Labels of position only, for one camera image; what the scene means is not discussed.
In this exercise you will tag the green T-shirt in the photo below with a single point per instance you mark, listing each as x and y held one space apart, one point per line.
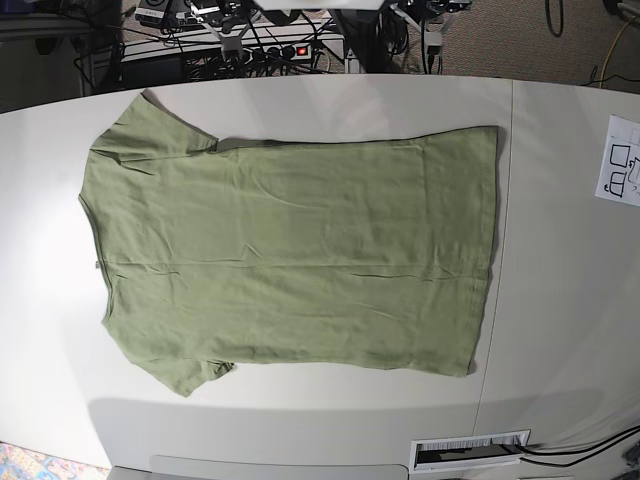
375 254

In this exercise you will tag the black power strip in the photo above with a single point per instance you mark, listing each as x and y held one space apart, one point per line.
285 54

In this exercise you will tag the black table leg column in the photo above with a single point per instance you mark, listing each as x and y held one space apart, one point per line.
360 29

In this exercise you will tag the grey device boxes with labels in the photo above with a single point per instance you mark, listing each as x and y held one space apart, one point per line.
173 14

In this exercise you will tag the white instruction paper sheet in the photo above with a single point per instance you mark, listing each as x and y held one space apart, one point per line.
619 172

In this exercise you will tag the white cable grommet tray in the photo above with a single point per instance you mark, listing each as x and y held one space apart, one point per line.
467 453

